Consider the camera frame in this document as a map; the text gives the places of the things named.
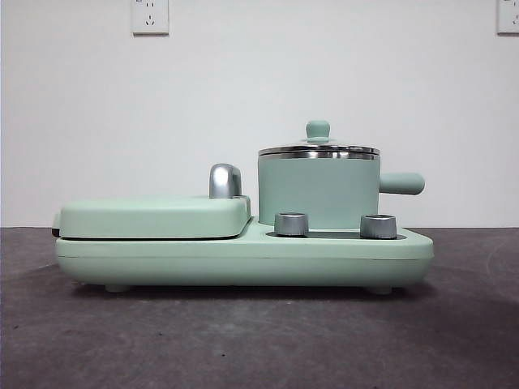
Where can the glass pot lid green knob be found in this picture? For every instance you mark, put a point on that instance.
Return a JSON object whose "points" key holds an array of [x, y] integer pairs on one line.
{"points": [[319, 130]]}

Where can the silver control knob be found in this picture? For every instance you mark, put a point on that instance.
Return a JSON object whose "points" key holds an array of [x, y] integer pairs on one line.
{"points": [[378, 226], [291, 223]]}

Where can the white wall socket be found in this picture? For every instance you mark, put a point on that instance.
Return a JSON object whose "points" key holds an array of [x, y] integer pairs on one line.
{"points": [[509, 16], [150, 16]]}

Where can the mint green griddle cover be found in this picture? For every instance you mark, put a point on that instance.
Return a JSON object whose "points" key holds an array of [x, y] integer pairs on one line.
{"points": [[142, 215]]}

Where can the mint green breakfast machine base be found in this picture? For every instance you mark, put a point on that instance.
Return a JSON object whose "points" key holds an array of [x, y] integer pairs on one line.
{"points": [[344, 259]]}

